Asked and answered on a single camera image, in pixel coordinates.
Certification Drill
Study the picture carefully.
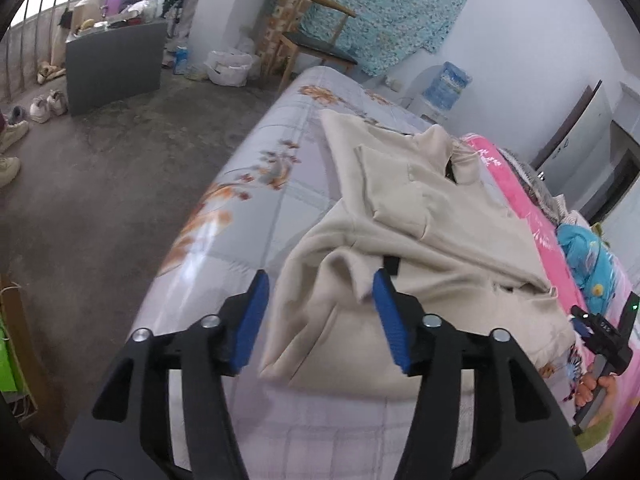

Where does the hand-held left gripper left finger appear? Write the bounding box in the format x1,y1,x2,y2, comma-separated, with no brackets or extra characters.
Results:
55,269,271,480

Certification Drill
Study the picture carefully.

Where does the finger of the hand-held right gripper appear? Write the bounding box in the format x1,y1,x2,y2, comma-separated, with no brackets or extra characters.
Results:
570,305,594,339

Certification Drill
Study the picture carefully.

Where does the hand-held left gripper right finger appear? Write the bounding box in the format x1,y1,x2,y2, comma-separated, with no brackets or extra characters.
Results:
371,267,588,480

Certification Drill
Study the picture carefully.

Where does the cream zip jacket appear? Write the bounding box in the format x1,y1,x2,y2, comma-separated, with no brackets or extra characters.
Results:
257,109,576,396

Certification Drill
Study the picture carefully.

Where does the person's right hand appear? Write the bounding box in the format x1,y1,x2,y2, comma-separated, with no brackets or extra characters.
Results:
575,374,623,411

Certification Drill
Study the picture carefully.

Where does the blue cartoon print quilt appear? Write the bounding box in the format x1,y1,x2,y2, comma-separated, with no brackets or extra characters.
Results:
556,222,631,321

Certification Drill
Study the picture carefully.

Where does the pink floral blanket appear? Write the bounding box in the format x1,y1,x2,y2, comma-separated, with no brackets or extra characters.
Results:
460,132,636,461

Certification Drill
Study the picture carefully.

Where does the grey patterned pillow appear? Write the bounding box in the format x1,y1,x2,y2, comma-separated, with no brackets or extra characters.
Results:
500,147,561,211

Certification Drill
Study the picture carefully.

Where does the floral plastic tablecloth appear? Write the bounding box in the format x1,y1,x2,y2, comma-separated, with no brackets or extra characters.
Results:
127,66,581,480

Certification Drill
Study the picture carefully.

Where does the white door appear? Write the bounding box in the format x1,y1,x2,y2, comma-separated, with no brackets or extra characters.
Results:
530,80,613,186

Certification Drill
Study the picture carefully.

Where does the white water dispenser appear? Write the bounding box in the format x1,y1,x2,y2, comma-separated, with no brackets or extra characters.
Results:
400,67,448,123

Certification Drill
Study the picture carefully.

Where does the brown cardboard box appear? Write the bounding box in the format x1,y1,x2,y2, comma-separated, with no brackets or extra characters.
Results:
0,272,51,426

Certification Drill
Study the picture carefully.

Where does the blue water jug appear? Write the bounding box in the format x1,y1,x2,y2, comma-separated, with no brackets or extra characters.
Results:
426,61,472,112

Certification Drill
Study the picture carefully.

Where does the green paper bag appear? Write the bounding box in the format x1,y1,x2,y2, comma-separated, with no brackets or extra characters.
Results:
0,320,18,393

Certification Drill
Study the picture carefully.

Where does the white plastic bag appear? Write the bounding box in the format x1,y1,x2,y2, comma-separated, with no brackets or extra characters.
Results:
204,49,253,87

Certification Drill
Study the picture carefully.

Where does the wooden chair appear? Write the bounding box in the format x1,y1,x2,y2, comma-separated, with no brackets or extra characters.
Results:
262,0,358,93

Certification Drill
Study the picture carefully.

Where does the cream chunky sneaker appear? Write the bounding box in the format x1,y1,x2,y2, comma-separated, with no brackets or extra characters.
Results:
0,120,30,153
0,156,22,188

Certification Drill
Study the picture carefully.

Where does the dark grey board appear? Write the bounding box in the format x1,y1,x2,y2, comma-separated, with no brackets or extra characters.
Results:
65,21,168,116

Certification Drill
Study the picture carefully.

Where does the stack of patterned boxes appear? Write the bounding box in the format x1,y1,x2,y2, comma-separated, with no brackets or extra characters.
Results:
255,0,308,73

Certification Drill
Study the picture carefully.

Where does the pair of beige slippers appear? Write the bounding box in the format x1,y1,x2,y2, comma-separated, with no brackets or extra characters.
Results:
37,60,66,85

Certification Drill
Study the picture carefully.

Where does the pile of bags and clutter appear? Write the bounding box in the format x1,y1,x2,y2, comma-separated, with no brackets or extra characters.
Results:
60,0,201,36

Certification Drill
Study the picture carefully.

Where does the teal floral wall cloth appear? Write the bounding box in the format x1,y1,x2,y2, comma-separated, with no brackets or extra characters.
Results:
280,0,471,78

